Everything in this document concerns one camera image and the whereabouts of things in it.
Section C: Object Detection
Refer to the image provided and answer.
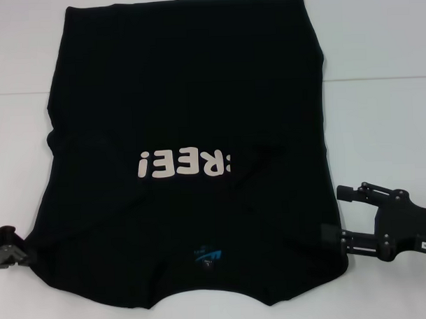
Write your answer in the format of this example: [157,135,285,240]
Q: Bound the black shirt with FREE print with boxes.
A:
[18,0,350,307]

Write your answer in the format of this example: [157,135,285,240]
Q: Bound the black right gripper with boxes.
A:
[318,179,426,265]

